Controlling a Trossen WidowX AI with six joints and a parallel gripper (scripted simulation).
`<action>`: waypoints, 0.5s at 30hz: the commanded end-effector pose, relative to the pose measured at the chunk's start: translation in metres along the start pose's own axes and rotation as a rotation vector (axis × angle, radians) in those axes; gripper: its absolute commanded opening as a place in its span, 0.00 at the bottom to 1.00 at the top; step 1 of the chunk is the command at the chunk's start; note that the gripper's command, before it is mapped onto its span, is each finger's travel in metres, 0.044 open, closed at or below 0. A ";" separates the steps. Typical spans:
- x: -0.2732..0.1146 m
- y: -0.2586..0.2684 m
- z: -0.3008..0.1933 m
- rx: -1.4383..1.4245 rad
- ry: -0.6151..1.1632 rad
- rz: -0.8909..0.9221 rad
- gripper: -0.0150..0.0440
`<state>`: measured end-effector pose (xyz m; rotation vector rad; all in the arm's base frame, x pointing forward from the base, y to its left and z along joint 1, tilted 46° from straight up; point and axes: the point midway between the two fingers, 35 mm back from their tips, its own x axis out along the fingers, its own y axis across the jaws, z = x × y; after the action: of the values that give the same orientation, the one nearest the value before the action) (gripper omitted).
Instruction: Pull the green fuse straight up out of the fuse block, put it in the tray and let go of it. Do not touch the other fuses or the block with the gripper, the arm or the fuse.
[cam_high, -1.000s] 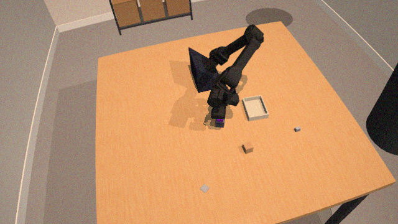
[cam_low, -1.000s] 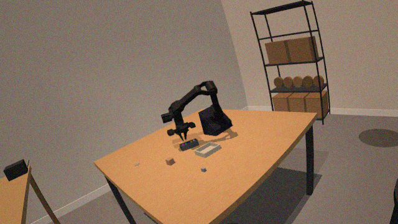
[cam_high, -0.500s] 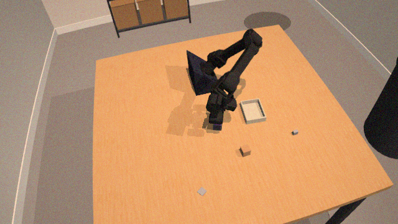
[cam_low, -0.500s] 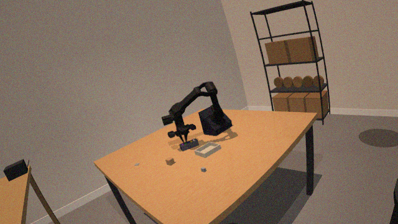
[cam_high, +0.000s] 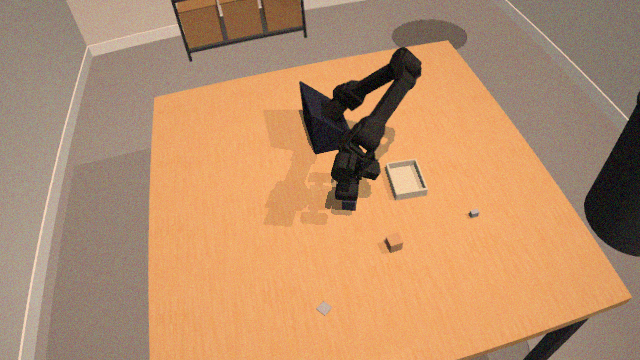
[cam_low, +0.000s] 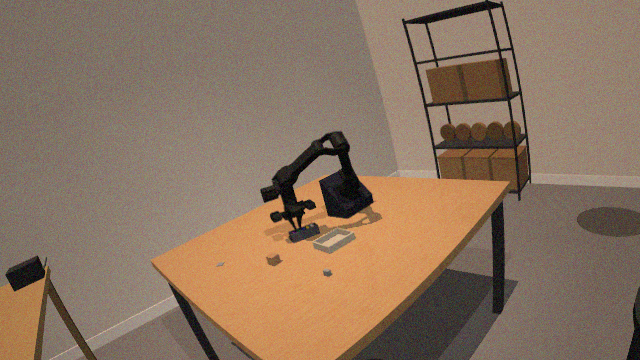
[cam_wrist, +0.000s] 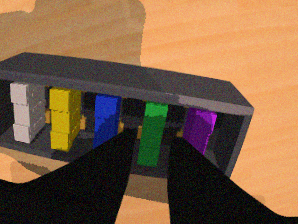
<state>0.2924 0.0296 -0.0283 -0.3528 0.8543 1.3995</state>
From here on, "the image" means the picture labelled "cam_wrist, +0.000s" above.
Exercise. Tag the blue fuse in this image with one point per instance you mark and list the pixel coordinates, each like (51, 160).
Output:
(107, 116)

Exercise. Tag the purple fuse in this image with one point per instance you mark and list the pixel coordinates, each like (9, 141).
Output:
(199, 126)

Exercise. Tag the dark grey fuse block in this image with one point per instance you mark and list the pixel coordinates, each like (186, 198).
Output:
(47, 106)

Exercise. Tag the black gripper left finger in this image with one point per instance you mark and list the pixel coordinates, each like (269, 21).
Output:
(87, 191)

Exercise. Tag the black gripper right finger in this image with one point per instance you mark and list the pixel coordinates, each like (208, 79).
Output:
(199, 193)

